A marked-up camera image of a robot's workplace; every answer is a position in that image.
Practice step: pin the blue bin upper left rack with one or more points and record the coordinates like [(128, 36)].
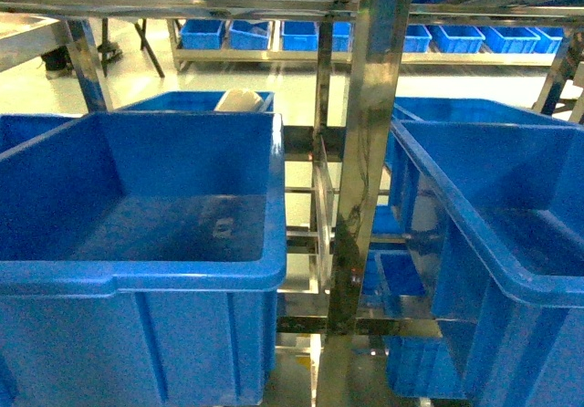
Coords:
[(141, 253)]

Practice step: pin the stainless steel left rack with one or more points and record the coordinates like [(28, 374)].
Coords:
[(376, 63)]

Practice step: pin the blue bin right of post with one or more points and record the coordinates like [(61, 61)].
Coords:
[(495, 217)]

